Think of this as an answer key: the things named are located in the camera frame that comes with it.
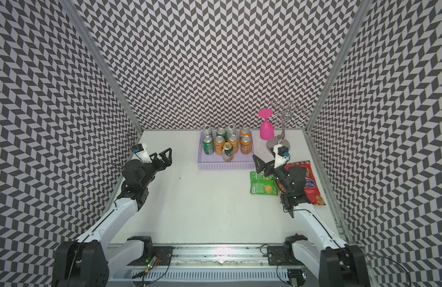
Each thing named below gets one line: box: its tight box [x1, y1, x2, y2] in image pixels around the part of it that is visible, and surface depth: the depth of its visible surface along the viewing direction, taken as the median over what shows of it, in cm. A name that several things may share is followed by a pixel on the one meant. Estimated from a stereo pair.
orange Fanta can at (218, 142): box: [213, 135, 226, 156], surface depth 101 cm
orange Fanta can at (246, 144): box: [240, 135, 253, 155], surface depth 103 cm
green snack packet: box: [249, 171, 279, 196], surface depth 93 cm
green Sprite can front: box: [202, 135, 215, 155], surface depth 104 cm
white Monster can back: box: [226, 123, 237, 138], surface depth 104 cm
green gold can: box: [222, 142, 234, 163], surface depth 98 cm
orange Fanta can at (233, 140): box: [228, 134, 239, 154], surface depth 102 cm
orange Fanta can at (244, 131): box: [239, 127, 251, 138], surface depth 106 cm
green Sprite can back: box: [216, 127, 228, 142], surface depth 106 cm
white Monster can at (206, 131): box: [202, 124, 213, 139], surface depth 104 cm
